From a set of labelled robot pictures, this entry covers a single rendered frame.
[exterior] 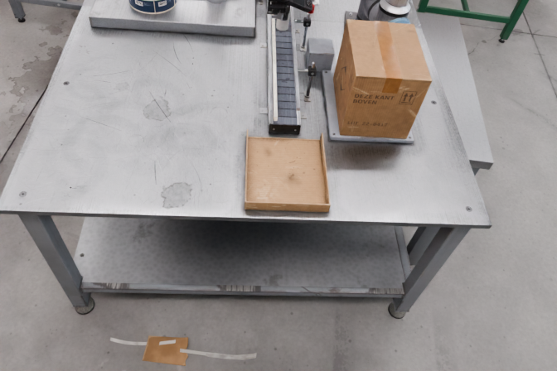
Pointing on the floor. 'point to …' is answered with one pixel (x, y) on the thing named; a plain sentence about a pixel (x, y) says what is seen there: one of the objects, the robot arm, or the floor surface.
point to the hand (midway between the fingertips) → (283, 16)
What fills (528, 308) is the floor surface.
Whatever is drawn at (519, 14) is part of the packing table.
